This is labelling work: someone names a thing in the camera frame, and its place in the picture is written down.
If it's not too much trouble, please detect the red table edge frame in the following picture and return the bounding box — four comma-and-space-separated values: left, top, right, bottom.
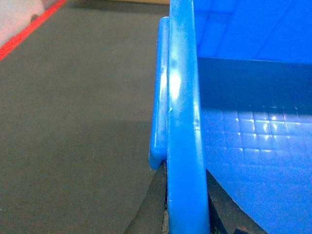
0, 0, 66, 59

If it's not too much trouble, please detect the large blue plastic crate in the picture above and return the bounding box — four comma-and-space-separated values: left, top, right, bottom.
149, 0, 312, 234

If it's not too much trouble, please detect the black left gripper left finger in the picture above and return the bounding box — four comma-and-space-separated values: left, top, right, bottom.
124, 162, 168, 234

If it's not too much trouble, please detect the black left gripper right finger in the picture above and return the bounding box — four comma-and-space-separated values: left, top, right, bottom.
206, 170, 266, 234

